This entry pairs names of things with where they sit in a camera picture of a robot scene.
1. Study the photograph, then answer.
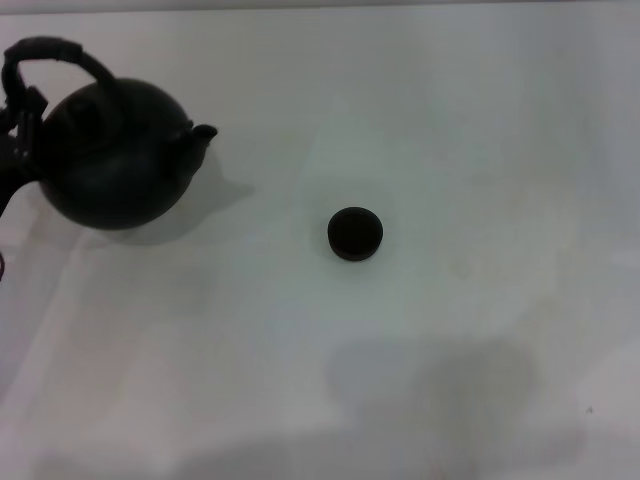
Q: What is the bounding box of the small dark teacup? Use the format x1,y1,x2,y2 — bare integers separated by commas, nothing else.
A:
327,206,385,263

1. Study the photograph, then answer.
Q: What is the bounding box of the black round teapot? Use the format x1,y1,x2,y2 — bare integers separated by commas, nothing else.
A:
2,35,220,232

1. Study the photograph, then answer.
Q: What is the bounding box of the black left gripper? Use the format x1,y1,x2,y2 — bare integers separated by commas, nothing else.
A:
0,86,49,217

